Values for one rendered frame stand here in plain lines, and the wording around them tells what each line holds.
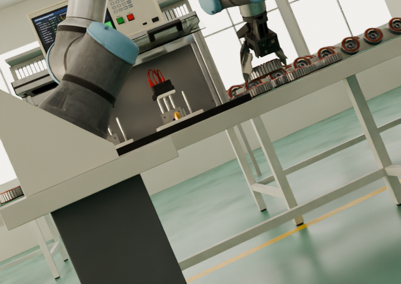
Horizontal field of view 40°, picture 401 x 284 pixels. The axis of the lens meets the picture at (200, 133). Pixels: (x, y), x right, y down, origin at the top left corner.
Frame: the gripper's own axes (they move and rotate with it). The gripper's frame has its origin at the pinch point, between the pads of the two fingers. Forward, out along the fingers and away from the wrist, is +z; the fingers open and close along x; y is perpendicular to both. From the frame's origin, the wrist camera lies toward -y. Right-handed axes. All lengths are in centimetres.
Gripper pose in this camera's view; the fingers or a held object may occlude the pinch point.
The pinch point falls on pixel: (264, 71)
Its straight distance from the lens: 170.8
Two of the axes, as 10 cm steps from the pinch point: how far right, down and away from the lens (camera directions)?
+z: 2.6, 8.1, 5.2
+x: 9.1, -3.8, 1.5
